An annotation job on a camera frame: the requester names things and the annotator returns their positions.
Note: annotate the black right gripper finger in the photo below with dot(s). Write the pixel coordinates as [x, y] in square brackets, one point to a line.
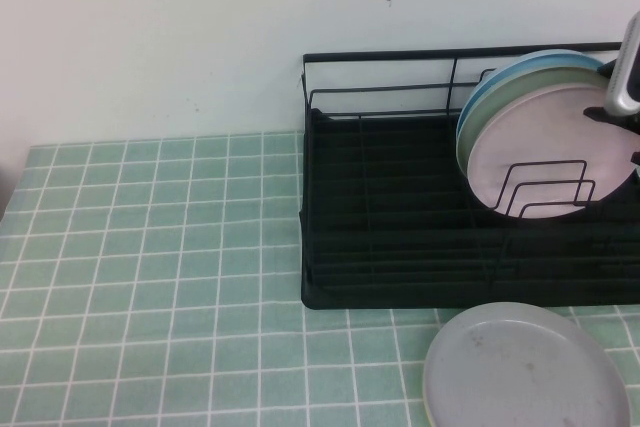
[610, 70]
[600, 114]

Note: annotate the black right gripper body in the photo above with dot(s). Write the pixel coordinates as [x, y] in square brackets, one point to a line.
[632, 123]

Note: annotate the pink plate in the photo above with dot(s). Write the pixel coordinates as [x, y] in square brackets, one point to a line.
[540, 147]

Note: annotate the blue plate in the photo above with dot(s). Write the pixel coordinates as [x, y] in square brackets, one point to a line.
[550, 56]

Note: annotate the light green plate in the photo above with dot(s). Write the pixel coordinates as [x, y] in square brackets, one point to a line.
[540, 78]

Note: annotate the grey plate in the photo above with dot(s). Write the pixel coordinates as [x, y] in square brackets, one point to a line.
[520, 372]

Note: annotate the green checked tablecloth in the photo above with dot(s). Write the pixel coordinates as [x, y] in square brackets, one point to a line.
[150, 272]

